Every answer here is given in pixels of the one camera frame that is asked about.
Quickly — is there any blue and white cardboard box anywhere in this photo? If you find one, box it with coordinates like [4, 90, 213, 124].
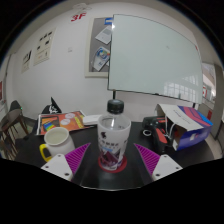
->
[154, 103, 214, 152]

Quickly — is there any white mug with yellow handle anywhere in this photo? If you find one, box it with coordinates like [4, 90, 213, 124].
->
[39, 126, 76, 163]

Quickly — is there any colourful orange booklet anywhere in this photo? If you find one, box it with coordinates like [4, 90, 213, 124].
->
[35, 110, 96, 136]

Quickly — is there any grey wall notice board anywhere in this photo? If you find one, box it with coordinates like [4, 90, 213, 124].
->
[84, 16, 116, 78]

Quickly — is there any clear bottle with white label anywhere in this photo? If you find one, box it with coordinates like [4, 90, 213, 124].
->
[97, 98, 132, 172]

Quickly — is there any large whiteboard on stand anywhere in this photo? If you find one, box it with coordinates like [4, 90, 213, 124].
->
[107, 13, 204, 105]

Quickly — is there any dark wooden chair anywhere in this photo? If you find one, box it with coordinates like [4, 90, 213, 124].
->
[0, 99, 29, 161]

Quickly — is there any black and red power tool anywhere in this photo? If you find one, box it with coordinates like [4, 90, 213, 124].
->
[141, 115, 174, 155]

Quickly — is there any flat round red coaster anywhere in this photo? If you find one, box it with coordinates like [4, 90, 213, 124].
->
[97, 154, 128, 174]

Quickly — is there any small black flag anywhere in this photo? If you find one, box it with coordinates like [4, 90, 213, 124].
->
[41, 96, 63, 115]

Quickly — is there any small white wall poster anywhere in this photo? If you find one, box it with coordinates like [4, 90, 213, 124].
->
[21, 49, 33, 74]

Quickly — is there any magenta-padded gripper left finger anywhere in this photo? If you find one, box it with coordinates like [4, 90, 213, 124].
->
[40, 142, 92, 183]

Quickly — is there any small flat white case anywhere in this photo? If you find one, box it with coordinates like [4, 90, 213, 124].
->
[82, 114, 103, 127]

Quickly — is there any large white wall poster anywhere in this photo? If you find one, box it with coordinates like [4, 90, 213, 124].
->
[33, 28, 56, 67]

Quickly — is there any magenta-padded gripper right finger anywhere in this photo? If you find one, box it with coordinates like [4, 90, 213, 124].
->
[133, 143, 184, 183]

